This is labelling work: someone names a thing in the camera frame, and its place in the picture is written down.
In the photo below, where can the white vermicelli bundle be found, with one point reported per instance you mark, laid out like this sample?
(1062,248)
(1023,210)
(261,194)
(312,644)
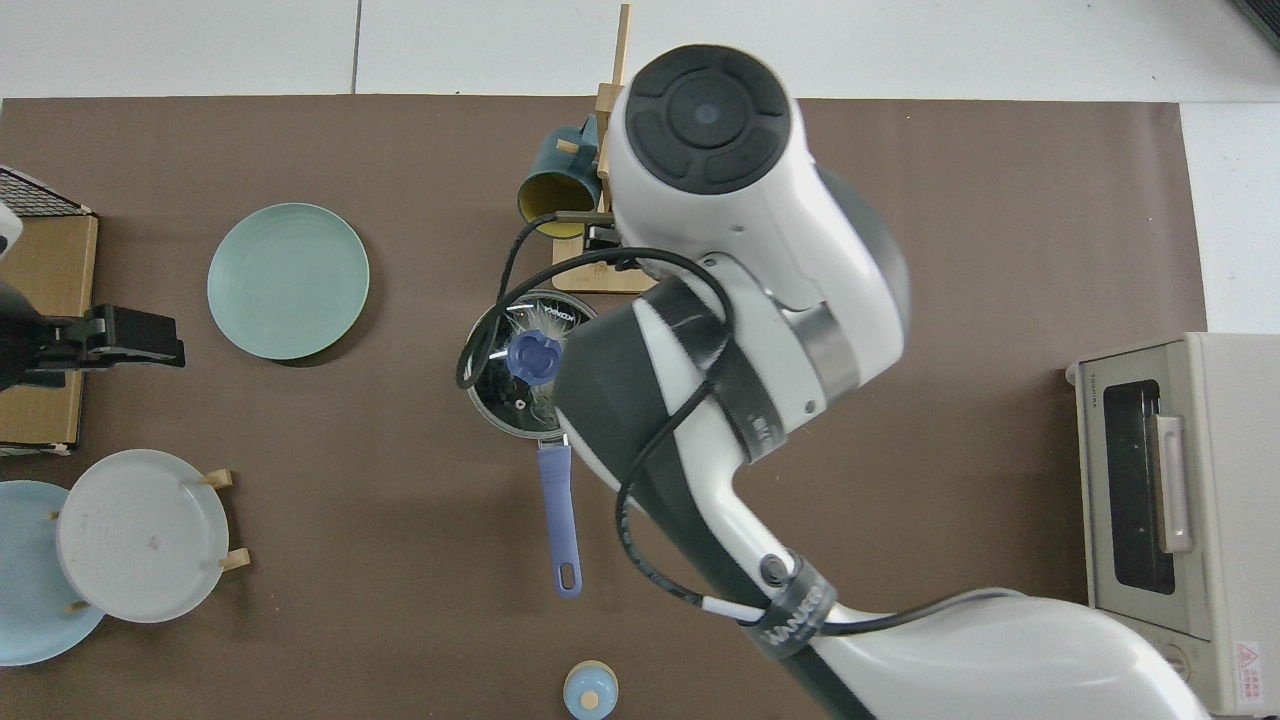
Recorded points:
(535,322)

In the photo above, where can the dark teal cup yellow inside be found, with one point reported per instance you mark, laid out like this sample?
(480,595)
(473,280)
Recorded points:
(560,200)

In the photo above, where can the brown table cloth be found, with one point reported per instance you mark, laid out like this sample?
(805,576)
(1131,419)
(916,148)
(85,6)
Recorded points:
(950,450)

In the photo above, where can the green plate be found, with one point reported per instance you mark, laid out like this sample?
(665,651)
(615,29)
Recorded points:
(290,280)

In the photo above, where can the dark grey equipment edge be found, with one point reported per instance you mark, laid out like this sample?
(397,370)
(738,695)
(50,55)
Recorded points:
(1265,15)

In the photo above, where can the wooden plate rack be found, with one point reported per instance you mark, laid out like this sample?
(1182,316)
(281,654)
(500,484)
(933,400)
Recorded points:
(215,478)

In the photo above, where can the white plate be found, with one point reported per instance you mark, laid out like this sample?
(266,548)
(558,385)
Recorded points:
(140,540)

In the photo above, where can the light blue plate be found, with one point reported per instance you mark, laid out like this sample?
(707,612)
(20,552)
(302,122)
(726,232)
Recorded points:
(30,600)

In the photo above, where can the wooden cup stand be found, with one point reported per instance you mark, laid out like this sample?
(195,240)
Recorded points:
(600,283)

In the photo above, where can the glass lid with blue knob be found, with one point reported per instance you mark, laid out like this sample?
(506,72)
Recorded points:
(515,405)

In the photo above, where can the pale toaster oven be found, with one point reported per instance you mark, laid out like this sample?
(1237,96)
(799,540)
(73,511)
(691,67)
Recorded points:
(1230,480)

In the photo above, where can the small blue round thing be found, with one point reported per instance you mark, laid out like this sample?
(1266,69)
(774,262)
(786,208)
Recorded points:
(580,685)

